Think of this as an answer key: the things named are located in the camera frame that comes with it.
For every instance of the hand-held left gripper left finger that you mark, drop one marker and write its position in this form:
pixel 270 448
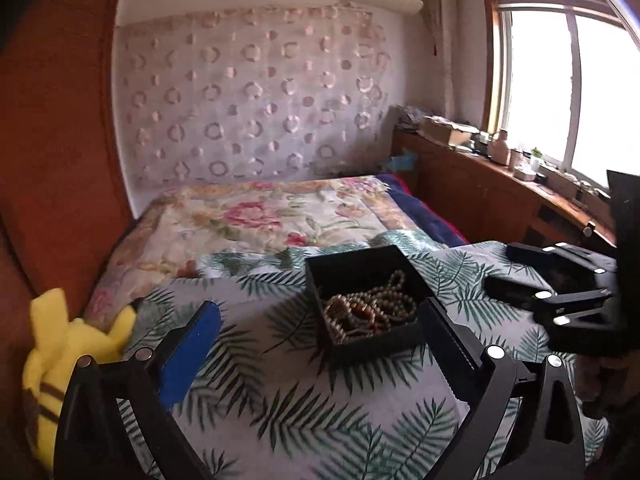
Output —
pixel 190 355

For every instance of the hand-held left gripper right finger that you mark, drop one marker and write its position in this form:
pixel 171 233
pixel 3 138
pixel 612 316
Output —
pixel 445 342

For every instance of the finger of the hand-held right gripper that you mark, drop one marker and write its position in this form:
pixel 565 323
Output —
pixel 540 255
pixel 520 292

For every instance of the black box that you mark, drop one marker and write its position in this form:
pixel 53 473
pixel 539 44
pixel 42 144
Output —
pixel 360 350

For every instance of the person's right hand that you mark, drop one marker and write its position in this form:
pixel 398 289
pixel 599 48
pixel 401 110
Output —
pixel 594 375

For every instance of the wooden bedside cabinet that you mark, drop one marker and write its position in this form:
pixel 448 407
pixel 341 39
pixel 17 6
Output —
pixel 475 190

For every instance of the small green-capped bottle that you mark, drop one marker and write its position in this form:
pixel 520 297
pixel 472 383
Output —
pixel 536 157

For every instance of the white jar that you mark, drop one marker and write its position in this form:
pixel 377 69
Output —
pixel 517 159

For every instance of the pink bottle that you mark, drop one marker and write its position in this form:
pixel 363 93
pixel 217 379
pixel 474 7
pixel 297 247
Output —
pixel 498 147

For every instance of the yellow plush toy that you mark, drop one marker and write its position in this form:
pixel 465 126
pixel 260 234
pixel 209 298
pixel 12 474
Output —
pixel 75 335

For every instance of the dark blue blanket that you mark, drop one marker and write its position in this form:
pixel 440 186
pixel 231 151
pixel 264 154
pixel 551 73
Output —
pixel 425 220

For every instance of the leaf print blanket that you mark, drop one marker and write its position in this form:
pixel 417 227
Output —
pixel 300 410

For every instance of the floral quilt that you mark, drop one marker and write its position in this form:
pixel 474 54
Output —
pixel 250 220

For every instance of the open cardboard box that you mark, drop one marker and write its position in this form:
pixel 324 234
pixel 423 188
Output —
pixel 450 132

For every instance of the teal cloth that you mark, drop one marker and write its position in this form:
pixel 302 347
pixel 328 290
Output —
pixel 400 161

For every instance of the window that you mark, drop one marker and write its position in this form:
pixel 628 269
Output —
pixel 600 85

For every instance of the pile of clutter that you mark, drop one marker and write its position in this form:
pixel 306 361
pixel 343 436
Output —
pixel 411 119

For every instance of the white curtain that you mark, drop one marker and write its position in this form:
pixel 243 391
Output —
pixel 440 45

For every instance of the wooden wardrobe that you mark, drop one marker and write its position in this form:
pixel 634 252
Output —
pixel 55 135

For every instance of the circle patterned wall cloth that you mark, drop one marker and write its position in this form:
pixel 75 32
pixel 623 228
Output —
pixel 250 95

